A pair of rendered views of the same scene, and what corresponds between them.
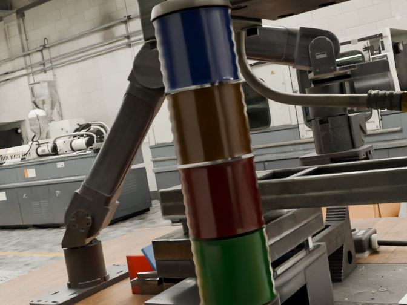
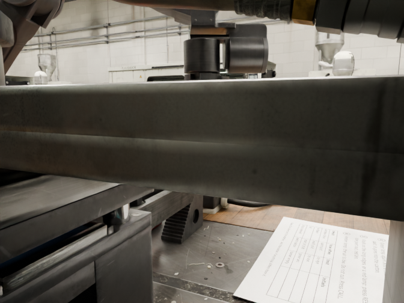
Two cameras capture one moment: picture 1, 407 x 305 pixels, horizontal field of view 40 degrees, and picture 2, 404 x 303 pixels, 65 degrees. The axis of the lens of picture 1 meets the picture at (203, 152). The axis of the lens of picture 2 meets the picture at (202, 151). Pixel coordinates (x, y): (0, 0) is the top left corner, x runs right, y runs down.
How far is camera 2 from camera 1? 0.40 m
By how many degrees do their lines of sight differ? 11
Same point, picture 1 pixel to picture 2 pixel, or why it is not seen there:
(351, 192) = (133, 144)
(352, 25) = not seen: hidden behind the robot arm
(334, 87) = (210, 42)
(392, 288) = (231, 263)
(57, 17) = (62, 15)
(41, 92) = (45, 61)
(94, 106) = (80, 76)
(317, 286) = (122, 279)
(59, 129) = not seen: hidden behind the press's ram
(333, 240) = (177, 200)
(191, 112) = not seen: outside the picture
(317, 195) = (48, 142)
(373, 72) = (250, 36)
